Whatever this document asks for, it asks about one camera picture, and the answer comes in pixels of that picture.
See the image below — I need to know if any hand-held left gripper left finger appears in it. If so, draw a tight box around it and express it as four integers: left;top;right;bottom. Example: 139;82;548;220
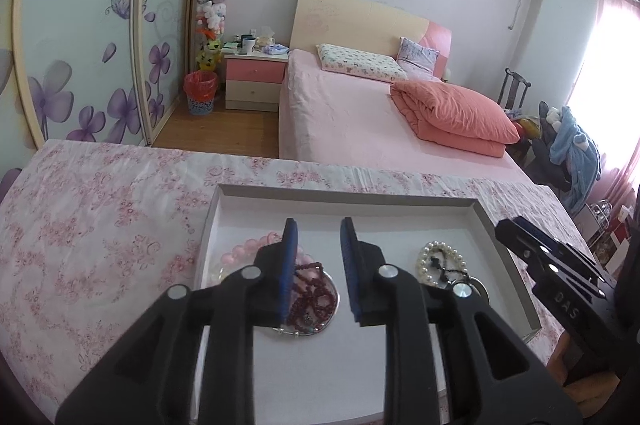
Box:
55;217;301;425

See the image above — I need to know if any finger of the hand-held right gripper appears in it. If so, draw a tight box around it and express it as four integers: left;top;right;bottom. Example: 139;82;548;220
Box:
495;221;602;287
510;216;617;289

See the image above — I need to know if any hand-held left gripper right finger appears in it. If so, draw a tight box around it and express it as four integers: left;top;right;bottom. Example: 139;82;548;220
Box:
340;217;583;425

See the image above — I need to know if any large pink bead bracelet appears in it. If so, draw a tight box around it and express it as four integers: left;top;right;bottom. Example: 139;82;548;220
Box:
220;231;307;273

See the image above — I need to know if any dark red bead bracelet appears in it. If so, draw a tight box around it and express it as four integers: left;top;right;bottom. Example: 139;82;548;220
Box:
287;255;339;334

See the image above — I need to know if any grey cardboard tray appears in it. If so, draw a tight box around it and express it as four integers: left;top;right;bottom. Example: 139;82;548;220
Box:
192;184;542;425

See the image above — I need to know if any silver bangle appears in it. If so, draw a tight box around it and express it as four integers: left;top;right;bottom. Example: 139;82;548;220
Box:
270;267;342;337

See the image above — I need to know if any white pearl bracelet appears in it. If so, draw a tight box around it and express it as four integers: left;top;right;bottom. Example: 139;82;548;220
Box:
416;241;471;289

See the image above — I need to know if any small pink pearl bracelet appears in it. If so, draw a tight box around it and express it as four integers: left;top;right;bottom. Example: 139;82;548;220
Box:
202;255;236;289

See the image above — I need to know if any black bead bracelet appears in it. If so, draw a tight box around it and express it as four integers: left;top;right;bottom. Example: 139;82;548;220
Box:
430;255;469;282

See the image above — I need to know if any person's right hand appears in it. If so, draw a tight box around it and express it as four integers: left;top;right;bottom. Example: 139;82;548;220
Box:
547;332;623;412

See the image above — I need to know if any grey office chair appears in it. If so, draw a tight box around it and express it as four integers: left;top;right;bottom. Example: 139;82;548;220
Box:
532;102;576;192

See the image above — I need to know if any light blue garment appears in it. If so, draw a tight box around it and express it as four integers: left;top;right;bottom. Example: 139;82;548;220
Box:
550;106;602;216

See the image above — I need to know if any pink sheeted bed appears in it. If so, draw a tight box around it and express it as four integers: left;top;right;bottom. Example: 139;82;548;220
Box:
278;49;537;186

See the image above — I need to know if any folded salmon quilt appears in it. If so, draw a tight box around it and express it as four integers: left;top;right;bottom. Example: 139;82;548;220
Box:
390;80;521;160

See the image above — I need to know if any dark wooden chair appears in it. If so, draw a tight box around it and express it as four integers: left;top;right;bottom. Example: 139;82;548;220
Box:
497;68;531;114

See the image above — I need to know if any pink curtain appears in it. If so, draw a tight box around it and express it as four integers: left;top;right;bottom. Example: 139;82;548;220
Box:
585;0;640;216

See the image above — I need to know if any pink and beige nightstand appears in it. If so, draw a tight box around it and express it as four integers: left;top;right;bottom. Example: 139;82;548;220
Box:
223;50;289;112

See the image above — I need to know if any red lined trash bin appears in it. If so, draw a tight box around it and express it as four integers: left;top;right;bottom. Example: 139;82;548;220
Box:
183;71;219;116

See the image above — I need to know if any floral white pillow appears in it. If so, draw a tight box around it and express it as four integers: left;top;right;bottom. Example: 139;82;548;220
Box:
316;43;408;84

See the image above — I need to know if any lilac pillow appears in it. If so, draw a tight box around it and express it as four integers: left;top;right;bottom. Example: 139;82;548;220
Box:
396;37;441;76

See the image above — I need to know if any yellow plush toy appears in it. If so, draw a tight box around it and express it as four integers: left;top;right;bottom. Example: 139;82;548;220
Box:
196;37;224;73

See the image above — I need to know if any beige and pink headboard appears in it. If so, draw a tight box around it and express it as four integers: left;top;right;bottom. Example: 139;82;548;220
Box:
289;0;452;79

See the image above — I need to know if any clear plush toy tube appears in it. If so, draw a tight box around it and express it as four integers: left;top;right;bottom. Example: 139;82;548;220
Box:
192;0;235;73

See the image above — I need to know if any flower printed sliding wardrobe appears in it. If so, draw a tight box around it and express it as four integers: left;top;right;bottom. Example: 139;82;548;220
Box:
0;0;211;150

